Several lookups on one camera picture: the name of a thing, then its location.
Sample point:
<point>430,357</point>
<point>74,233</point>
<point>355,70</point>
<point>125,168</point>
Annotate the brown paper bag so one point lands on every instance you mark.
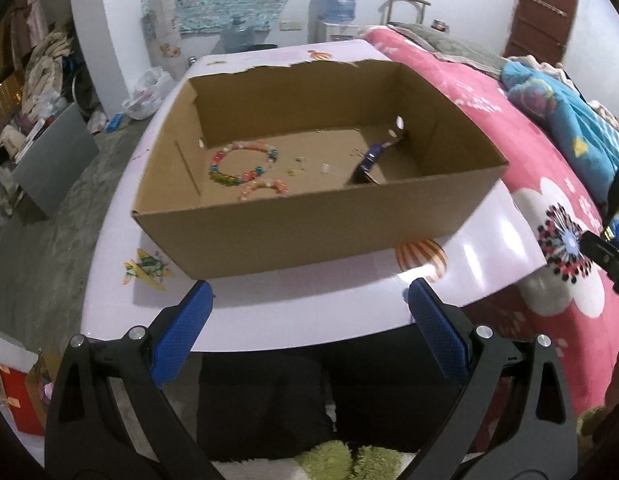
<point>39,375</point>

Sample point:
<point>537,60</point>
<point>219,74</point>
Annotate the red paper bag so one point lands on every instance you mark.
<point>19,405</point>

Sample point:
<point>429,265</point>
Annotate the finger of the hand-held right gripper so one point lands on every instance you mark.
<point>602,252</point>

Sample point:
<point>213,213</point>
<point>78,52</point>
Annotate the white fluffy garment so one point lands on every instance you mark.
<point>259,470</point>

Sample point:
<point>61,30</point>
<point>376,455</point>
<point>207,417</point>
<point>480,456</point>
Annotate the metal railing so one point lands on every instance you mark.
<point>1,110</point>

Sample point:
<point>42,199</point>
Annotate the wall socket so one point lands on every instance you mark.
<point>291,25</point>

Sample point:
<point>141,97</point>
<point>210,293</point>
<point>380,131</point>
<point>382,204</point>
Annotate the brown cardboard box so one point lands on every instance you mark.
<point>314,230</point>

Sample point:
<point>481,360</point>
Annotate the brown door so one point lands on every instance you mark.
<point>544,10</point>

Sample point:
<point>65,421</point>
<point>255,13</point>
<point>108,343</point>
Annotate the small blue box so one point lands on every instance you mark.
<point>115,124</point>

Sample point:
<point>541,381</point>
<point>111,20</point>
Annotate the blue water jug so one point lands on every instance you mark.
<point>341,0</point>
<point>242,35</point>

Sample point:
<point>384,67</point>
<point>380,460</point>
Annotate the white floral hanging cloth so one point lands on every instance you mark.
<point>164,40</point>

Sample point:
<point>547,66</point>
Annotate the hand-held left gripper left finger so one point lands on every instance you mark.
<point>184,330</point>

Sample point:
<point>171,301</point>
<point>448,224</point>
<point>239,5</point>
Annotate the white water dispenser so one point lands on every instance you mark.
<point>339,32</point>

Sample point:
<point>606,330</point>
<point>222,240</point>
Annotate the person's right forearm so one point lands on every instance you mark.
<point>604,430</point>

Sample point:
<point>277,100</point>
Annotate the hanging pink garments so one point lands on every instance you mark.
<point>26,25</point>

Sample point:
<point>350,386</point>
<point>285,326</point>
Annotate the pile of pale clothes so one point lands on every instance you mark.
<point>44,70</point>

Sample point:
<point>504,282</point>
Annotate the green fluffy garment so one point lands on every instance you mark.
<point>339,460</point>

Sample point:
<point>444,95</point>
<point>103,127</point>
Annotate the grey board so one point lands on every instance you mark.
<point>54,160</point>

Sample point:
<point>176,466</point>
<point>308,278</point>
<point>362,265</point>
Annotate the pink floral bedspread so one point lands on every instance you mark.
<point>489,120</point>

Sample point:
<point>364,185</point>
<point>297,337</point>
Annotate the white plastic bag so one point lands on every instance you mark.
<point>149,95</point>

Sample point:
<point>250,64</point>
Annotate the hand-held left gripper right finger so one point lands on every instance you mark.
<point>434,325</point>

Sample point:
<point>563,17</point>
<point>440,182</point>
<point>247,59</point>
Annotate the blue floral blanket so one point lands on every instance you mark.
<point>564,110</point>

